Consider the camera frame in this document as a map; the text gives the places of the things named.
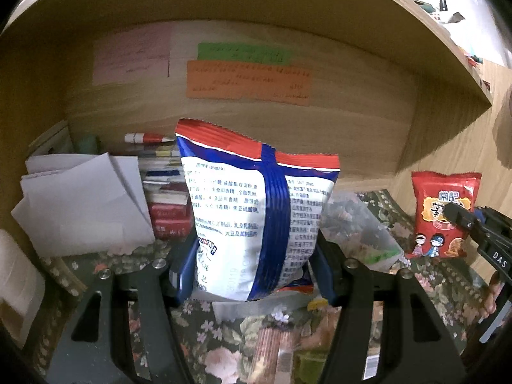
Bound red white pen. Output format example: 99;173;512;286
124;132;177;144

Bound red cartoon snack packet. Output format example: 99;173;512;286
411;171;483;260

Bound white blue red snack bag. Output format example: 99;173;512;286
175;118;340;302

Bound striped brown snack packet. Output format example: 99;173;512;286
255;327;299;384

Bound white folded papers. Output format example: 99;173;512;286
11;152;156;257

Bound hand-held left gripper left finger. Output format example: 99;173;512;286
46;234;201;384

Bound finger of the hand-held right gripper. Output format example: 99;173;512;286
444;202;481;233

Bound green paper note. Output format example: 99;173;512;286
197;42;292;65

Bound green yellow snack packet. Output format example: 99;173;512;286
294;350;332;384

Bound pink paper note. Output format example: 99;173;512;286
92;27;171;86

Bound person's right hand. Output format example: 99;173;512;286
478;277;507;325

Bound floral tablecloth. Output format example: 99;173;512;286
30;189;494;384

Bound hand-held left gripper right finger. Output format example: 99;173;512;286
309;239;468;384

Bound clear plastic bag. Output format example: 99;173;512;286
318;191;405;273

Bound orange paper note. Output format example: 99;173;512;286
186;60;312;107

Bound pale green roll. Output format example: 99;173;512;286
77;133;100;155

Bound wooden shelf unit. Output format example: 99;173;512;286
0;0;494;193

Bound stack of books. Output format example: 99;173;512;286
138;144;197;241

